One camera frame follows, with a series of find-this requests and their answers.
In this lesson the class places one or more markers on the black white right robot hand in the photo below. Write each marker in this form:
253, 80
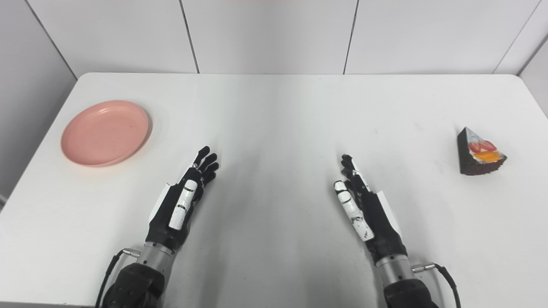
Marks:
379, 218

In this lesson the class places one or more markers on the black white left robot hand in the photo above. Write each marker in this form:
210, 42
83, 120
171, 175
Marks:
165, 216

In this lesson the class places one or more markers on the pink round plate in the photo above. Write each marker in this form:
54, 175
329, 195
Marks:
105, 133

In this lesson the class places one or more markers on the chocolate cake slice with fruit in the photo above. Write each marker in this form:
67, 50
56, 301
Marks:
473, 164

